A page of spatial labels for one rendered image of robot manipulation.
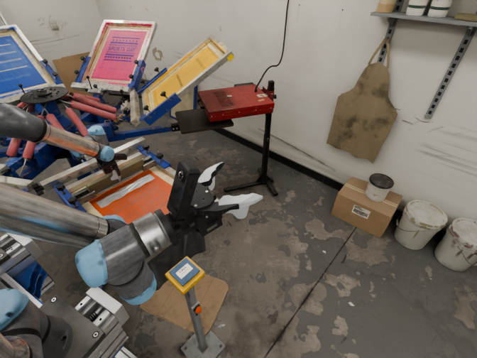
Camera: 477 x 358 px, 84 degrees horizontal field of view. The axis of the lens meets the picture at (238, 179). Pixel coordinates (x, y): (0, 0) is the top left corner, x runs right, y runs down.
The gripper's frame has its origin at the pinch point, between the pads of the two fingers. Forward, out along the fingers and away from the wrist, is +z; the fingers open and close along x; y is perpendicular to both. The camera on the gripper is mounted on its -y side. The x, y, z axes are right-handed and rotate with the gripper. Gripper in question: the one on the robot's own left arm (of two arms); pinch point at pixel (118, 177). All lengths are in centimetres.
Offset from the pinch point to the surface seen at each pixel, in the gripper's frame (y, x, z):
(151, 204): -2.3, 29.9, 5.3
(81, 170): 12.6, -21.5, -2.0
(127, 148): -19.2, -21.5, -2.1
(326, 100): -200, 37, 5
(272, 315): -36, 100, 101
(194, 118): -89, -33, 6
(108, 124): -26, -62, -3
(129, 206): 6.7, 21.5, 5.3
